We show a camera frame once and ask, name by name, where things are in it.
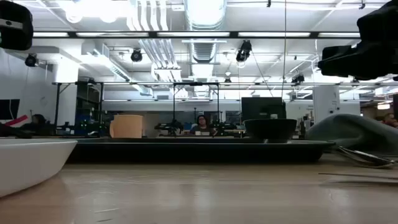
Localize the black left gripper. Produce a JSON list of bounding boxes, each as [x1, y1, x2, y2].
[[0, 0, 34, 52]]

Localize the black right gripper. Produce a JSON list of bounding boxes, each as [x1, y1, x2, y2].
[[317, 37, 398, 81]]

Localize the grey cloth napkin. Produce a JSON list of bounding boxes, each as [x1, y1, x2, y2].
[[305, 113, 398, 156]]

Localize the knife with patterned handle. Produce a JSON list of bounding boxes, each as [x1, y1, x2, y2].
[[318, 172, 398, 181]]

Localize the black bowl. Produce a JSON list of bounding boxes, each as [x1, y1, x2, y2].
[[243, 118, 298, 144]]

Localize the white round plate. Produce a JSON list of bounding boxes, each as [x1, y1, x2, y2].
[[0, 138, 78, 198]]

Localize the black serving tray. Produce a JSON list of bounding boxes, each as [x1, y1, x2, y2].
[[66, 136, 336, 164]]

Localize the black ceiling spotlight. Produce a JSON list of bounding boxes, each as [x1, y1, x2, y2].
[[24, 52, 40, 68], [130, 48, 144, 63], [290, 73, 306, 85], [235, 39, 253, 63]]

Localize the white building column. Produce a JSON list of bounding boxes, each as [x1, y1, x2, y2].
[[312, 85, 341, 125], [51, 58, 80, 135]]

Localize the person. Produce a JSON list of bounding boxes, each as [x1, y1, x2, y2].
[[21, 113, 55, 136], [381, 112, 398, 129], [189, 114, 218, 137]]

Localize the red strip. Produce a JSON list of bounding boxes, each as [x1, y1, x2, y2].
[[4, 114, 29, 128]]

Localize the metal spoon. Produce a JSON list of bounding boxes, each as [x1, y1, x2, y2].
[[337, 148, 397, 169]]

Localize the black computer monitor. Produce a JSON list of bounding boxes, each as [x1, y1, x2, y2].
[[241, 96, 287, 122]]

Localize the white ceiling pipe bundle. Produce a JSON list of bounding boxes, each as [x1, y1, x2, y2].
[[126, 0, 183, 82]]

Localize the orange mug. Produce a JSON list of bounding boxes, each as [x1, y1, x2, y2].
[[109, 114, 144, 139]]

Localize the long overhead light bar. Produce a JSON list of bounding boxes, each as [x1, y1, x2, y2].
[[32, 30, 361, 39]]

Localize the black wall screen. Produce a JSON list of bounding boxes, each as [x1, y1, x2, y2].
[[0, 98, 21, 121]]

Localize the thin hanging cable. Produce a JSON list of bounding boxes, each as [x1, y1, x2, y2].
[[280, 0, 287, 99]]

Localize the spoon with teal handle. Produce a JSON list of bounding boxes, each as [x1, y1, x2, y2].
[[339, 145, 398, 165]]

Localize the silver ventilation duct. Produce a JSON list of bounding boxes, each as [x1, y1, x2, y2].
[[183, 0, 228, 63]]

